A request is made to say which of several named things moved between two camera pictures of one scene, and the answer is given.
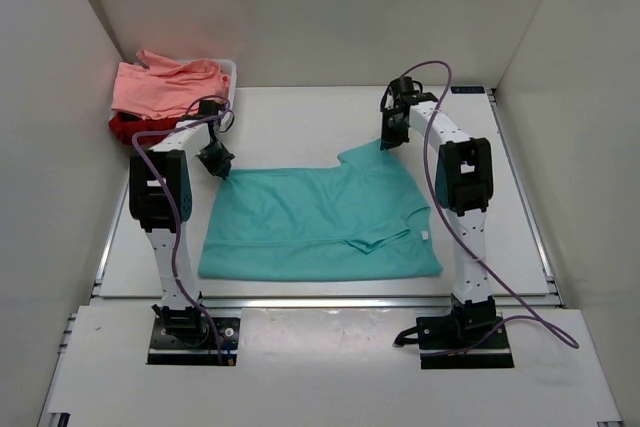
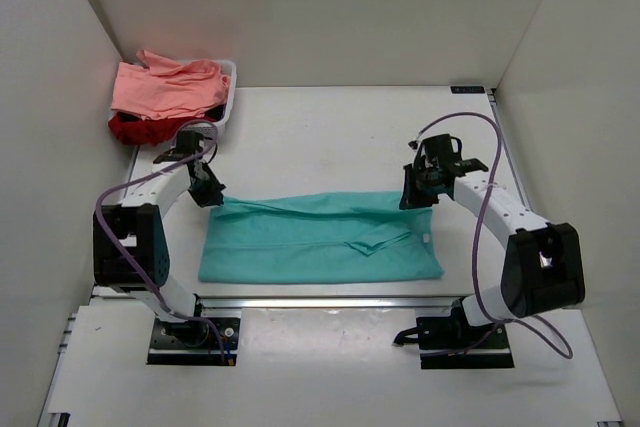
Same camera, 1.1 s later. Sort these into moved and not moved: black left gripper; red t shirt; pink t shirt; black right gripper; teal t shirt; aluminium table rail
Moved: teal t shirt; black left gripper; black right gripper
Not moved: aluminium table rail; pink t shirt; red t shirt
